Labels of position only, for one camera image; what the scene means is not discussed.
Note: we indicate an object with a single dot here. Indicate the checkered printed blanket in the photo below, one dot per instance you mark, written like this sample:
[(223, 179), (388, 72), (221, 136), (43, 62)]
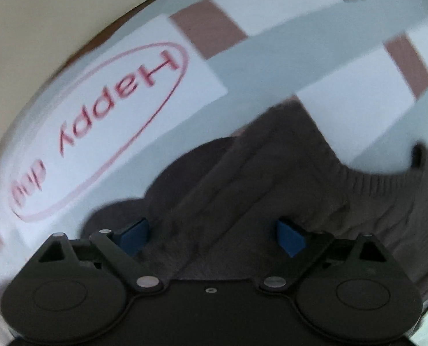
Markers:
[(271, 43)]

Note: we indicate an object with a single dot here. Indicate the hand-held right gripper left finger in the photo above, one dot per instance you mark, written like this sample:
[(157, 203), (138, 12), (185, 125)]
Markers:
[(133, 236)]

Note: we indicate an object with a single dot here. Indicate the dark brown knit sweater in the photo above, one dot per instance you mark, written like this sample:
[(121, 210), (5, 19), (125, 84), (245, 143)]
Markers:
[(257, 173)]

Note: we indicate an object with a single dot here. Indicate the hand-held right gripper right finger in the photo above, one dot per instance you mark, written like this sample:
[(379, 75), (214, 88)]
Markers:
[(289, 238)]

